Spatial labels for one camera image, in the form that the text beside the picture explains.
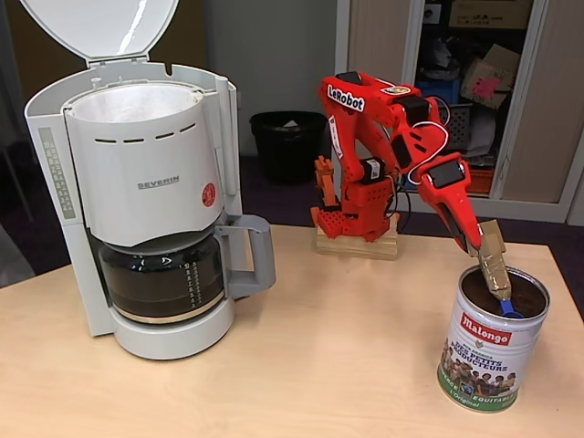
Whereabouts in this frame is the blue coffee scoop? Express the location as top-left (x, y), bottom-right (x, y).
top-left (464, 219), bottom-right (527, 319)

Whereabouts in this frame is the brown ground coffee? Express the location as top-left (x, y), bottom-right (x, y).
top-left (460, 271), bottom-right (548, 319)

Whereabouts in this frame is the Malongo coffee can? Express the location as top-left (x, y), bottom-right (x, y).
top-left (436, 263), bottom-right (551, 408)

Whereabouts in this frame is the white drip coffee maker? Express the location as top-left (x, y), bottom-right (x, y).
top-left (18, 0), bottom-right (241, 361)

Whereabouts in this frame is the white paper coffee filter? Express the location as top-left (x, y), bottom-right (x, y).
top-left (71, 83), bottom-right (204, 125)

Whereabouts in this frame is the orange plastic crate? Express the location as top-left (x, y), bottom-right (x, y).
top-left (468, 166), bottom-right (496, 197)

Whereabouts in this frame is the grey perforated crate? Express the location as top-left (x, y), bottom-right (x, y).
top-left (440, 103), bottom-right (474, 154)

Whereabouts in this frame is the blue storage box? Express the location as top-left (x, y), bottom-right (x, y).
top-left (426, 78), bottom-right (460, 106)

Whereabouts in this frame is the wooden base block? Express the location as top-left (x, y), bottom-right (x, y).
top-left (316, 214), bottom-right (399, 261)

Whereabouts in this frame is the cardboard box with pink mark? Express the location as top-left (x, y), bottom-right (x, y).
top-left (459, 43), bottom-right (522, 109)

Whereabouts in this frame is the orange plastic clamp part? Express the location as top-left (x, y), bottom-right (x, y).
top-left (313, 154), bottom-right (341, 212)

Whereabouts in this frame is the tall grey shutter cabinet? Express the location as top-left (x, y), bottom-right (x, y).
top-left (335, 0), bottom-right (584, 225)

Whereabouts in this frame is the black waste bin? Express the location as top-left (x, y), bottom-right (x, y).
top-left (249, 111), bottom-right (329, 186)

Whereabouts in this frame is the long brown cardboard box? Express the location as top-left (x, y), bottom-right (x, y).
top-left (449, 0), bottom-right (534, 29)

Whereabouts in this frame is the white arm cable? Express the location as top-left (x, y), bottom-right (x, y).
top-left (404, 95), bottom-right (452, 183)

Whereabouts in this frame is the black power cable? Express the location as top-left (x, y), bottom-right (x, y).
top-left (394, 182), bottom-right (414, 234)

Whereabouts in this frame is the glass carafe with grey handle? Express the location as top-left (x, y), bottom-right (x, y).
top-left (97, 214), bottom-right (277, 326)

